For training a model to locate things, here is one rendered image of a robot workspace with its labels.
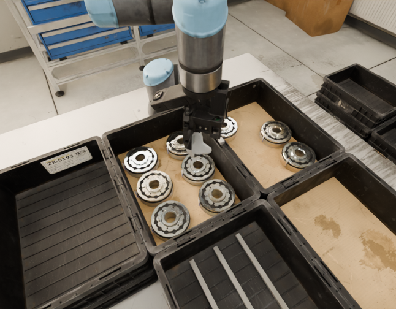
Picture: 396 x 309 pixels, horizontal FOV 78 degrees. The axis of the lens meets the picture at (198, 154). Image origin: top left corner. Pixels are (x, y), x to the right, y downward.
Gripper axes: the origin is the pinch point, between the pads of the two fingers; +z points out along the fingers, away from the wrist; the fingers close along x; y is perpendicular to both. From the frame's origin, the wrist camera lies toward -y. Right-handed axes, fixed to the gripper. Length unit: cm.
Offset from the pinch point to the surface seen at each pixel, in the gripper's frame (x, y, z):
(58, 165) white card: -10.3, -38.5, 11.1
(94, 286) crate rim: -35.3, -10.0, 4.7
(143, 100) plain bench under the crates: 41, -38, 33
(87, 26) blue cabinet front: 131, -133, 56
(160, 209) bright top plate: -14.0, -5.4, 13.2
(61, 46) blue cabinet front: 113, -150, 65
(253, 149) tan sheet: 15.7, 15.6, 17.9
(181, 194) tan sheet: -6.8, -2.1, 16.5
